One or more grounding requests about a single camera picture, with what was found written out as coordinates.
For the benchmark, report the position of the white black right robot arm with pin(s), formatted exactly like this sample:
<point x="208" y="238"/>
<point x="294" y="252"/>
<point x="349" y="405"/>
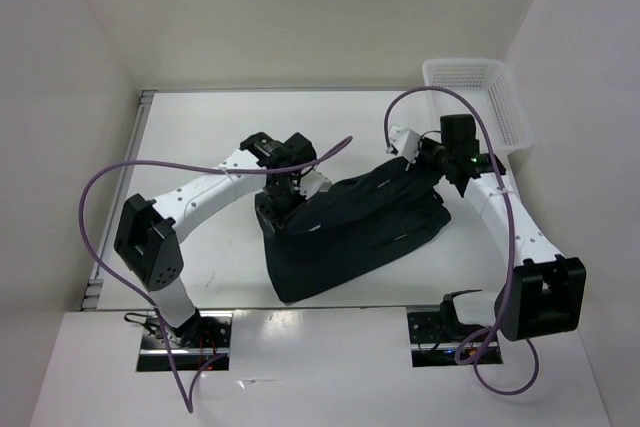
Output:
<point x="544" y="289"/>

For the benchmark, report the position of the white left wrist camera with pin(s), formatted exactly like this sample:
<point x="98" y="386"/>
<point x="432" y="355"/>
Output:
<point x="313" y="183"/>

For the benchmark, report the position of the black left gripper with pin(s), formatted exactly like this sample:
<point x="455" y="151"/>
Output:
<point x="269" y="215"/>

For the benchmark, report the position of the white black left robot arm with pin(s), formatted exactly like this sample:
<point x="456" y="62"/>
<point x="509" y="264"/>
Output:
<point x="150" y="232"/>

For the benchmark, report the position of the white plastic mesh basket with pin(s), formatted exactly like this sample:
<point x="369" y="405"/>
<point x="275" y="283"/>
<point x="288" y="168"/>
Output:
<point x="488" y="86"/>

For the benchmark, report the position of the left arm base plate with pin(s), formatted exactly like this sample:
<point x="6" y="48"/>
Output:
<point x="208" y="347"/>

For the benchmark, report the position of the dark navy shorts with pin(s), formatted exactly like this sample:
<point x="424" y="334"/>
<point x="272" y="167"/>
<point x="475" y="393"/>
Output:
<point x="359" y="225"/>

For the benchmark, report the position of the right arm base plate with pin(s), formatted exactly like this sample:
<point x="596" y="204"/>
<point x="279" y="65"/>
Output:
<point x="435" y="333"/>

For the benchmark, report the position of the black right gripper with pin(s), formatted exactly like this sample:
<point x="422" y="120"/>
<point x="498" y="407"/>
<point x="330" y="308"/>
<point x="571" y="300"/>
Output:
<point x="423" y="144"/>

